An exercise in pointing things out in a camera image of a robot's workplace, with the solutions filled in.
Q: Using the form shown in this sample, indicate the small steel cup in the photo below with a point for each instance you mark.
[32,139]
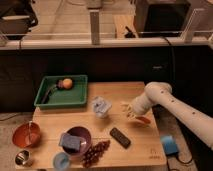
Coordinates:
[23,159]

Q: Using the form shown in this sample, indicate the black handled brush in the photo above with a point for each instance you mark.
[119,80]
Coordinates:
[51,89]

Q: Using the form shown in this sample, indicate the orange fruit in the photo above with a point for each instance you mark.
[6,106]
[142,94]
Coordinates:
[67,83]

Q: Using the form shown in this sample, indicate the blue box on floor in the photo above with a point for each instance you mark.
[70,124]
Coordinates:
[169,145]

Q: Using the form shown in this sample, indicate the blue sponge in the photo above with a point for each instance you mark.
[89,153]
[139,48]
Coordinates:
[69,141]

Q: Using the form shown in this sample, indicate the purple bowl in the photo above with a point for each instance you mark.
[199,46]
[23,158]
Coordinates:
[85,137]

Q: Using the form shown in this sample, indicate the red grape bunch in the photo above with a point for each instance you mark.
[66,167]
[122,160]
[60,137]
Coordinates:
[94,153]

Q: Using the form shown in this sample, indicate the light blue cup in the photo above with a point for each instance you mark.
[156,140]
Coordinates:
[61,162]

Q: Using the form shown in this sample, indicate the white plastic cup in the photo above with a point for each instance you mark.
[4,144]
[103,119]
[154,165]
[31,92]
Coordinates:
[100,107]

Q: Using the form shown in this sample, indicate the green plastic tray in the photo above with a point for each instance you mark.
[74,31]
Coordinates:
[71,98]

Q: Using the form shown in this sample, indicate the wooden cutting board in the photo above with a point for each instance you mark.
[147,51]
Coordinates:
[145,152]

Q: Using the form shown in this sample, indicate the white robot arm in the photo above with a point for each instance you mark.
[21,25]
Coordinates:
[160,93]

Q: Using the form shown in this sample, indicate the orange red bowl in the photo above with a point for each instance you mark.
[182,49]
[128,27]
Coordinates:
[20,136]

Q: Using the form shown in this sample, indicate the metal spoon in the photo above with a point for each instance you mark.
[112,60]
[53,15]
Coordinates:
[29,131]

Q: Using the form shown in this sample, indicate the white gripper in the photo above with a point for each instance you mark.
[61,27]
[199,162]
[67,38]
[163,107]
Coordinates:
[140,106]

